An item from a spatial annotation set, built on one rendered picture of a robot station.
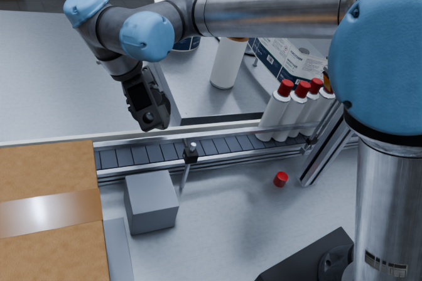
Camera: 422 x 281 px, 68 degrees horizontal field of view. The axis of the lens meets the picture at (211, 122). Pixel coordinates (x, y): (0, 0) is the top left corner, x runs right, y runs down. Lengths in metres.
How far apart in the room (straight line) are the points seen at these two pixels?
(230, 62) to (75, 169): 0.68
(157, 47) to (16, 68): 0.76
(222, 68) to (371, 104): 0.81
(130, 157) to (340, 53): 0.63
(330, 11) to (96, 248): 0.41
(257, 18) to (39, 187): 0.38
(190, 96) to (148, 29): 0.57
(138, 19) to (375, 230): 0.41
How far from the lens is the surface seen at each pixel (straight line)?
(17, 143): 0.83
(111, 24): 0.54
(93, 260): 0.42
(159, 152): 0.84
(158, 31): 0.50
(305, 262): 0.77
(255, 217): 0.85
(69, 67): 1.20
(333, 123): 0.84
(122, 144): 0.74
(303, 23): 0.46
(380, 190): 0.37
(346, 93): 0.29
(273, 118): 0.90
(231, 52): 1.03
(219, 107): 1.02
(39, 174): 0.50
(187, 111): 0.97
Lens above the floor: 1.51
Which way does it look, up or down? 41 degrees down
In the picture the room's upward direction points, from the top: 17 degrees clockwise
